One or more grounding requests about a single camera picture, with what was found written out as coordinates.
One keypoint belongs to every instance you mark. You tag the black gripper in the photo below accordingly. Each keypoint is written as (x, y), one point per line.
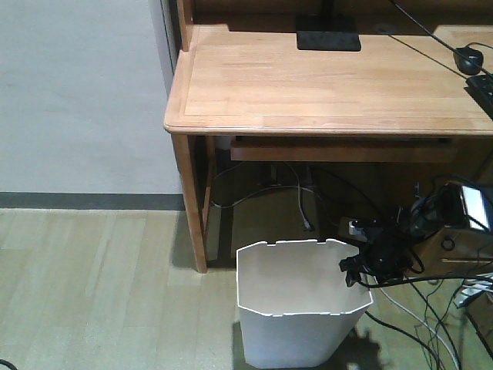
(385, 255)

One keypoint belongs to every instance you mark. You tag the white plastic trash bin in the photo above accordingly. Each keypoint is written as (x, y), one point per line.
(295, 306)

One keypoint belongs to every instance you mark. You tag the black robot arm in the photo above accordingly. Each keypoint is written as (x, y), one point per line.
(446, 234)

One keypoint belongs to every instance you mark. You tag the grey power strip under desk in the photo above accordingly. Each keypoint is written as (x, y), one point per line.
(348, 230)

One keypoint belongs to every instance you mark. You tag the wooden keyboard tray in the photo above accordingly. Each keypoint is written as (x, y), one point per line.
(349, 150)

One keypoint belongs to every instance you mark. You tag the black keyboard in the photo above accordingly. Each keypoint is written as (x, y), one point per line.
(479, 88)

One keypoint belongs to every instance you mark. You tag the wooden desk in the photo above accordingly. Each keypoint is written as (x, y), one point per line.
(239, 73)

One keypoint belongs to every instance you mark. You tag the black monitor stand base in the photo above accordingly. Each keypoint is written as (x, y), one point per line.
(327, 31)

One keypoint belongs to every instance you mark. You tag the black computer mouse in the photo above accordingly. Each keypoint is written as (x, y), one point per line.
(468, 60)

